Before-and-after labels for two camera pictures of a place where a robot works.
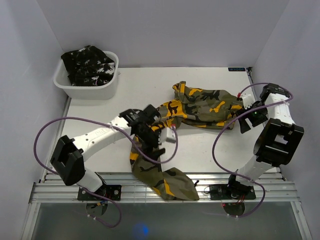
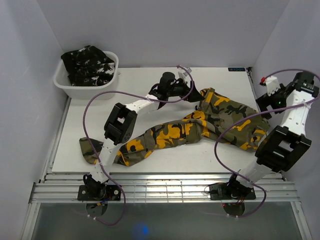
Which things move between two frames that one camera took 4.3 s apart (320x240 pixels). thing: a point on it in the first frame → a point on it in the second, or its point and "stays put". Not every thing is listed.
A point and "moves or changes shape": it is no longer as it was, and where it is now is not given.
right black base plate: [223, 192] stays put
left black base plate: [112, 192] stays put
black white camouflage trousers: [88, 66] stays put
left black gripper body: [149, 138] → [179, 89]
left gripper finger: [154, 153] → [195, 96]
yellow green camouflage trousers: [192, 105] moves or changes shape
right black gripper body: [257, 117] → [276, 100]
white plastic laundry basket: [103, 92] stays put
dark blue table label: [236, 69] stays put
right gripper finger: [244, 126] → [266, 115]
